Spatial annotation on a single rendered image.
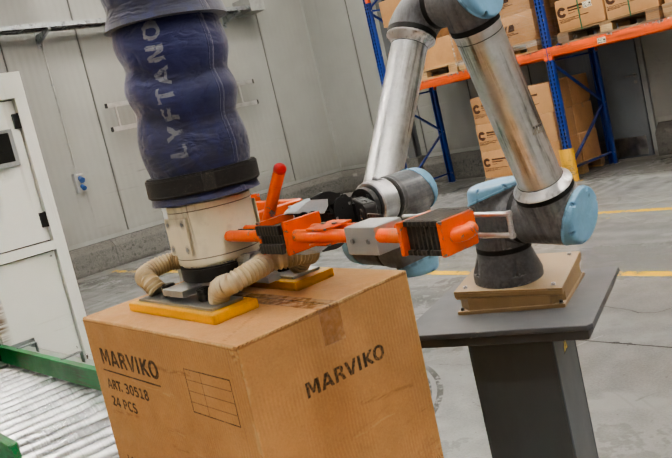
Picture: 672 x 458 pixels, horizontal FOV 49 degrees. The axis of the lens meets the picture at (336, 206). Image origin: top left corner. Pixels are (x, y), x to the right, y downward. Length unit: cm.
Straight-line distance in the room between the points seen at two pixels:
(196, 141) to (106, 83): 1031
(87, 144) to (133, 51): 999
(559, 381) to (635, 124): 839
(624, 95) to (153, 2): 918
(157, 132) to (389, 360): 61
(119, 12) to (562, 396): 142
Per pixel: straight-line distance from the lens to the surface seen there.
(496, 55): 172
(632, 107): 1029
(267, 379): 123
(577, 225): 189
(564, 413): 210
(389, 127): 166
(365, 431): 139
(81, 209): 1128
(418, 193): 149
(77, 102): 1147
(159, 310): 151
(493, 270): 203
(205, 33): 144
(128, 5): 144
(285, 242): 127
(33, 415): 308
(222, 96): 144
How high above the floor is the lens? 134
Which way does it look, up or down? 6 degrees down
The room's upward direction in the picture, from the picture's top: 13 degrees counter-clockwise
